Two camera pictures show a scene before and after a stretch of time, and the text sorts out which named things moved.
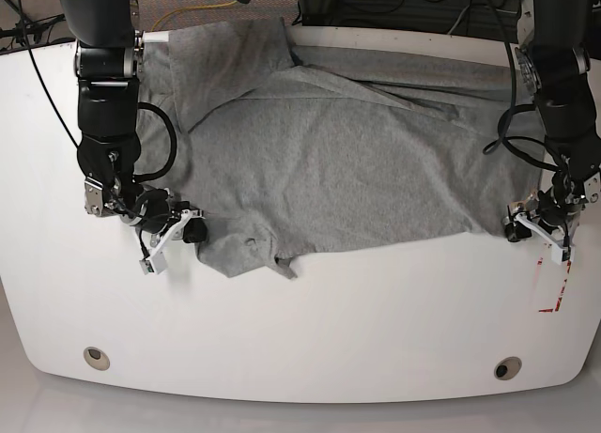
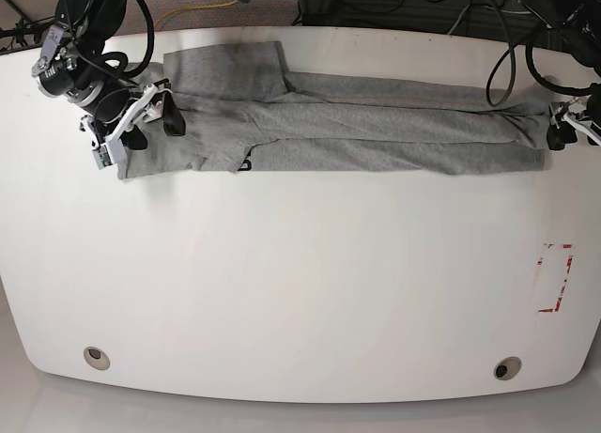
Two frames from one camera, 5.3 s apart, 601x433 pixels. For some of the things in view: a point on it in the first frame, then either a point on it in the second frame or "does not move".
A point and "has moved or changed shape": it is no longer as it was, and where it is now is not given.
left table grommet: (96, 358) does not move
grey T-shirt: (293, 148) has moved or changed shape
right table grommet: (508, 368) does not move
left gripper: (554, 213) → (588, 121)
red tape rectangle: (559, 300) does not move
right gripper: (153, 213) → (114, 107)
